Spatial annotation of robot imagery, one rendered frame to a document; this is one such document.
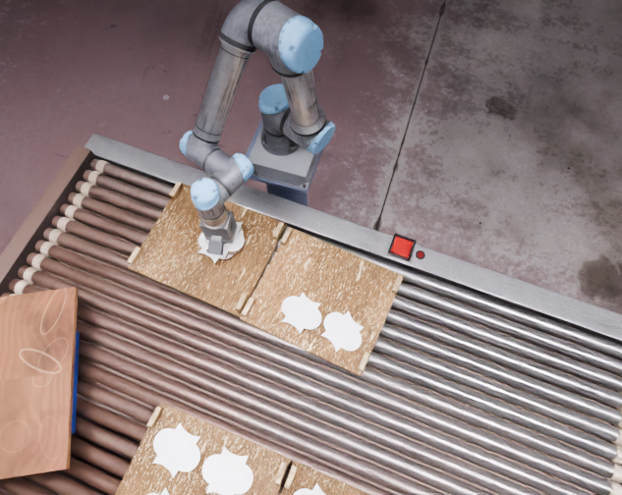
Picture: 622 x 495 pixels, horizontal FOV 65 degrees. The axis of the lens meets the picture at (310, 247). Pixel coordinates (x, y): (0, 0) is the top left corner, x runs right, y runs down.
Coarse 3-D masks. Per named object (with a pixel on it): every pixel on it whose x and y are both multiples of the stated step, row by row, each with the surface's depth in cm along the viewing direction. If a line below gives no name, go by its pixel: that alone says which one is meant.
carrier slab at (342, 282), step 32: (288, 256) 160; (320, 256) 160; (352, 256) 160; (256, 288) 156; (288, 288) 156; (320, 288) 156; (352, 288) 155; (384, 288) 155; (256, 320) 152; (384, 320) 151; (320, 352) 147; (352, 352) 147
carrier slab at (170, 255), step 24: (168, 216) 166; (192, 216) 166; (240, 216) 166; (264, 216) 166; (144, 240) 163; (168, 240) 163; (192, 240) 163; (264, 240) 162; (144, 264) 159; (168, 264) 159; (192, 264) 159; (216, 264) 159; (240, 264) 159; (264, 264) 159; (192, 288) 156; (216, 288) 156; (240, 288) 156; (240, 312) 153
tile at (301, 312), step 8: (304, 296) 153; (288, 304) 152; (296, 304) 152; (304, 304) 152; (312, 304) 152; (288, 312) 151; (296, 312) 151; (304, 312) 151; (312, 312) 151; (288, 320) 150; (296, 320) 150; (304, 320) 150; (312, 320) 150; (320, 320) 150; (296, 328) 150; (304, 328) 150; (312, 328) 149
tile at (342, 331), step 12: (336, 312) 151; (348, 312) 151; (324, 324) 150; (336, 324) 150; (348, 324) 150; (324, 336) 148; (336, 336) 148; (348, 336) 148; (360, 336) 148; (336, 348) 147; (348, 348) 147
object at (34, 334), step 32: (0, 320) 142; (32, 320) 142; (64, 320) 142; (0, 352) 138; (32, 352) 138; (64, 352) 138; (0, 384) 135; (32, 384) 134; (64, 384) 134; (0, 416) 131; (32, 416) 131; (64, 416) 131; (0, 448) 128; (32, 448) 128; (64, 448) 128
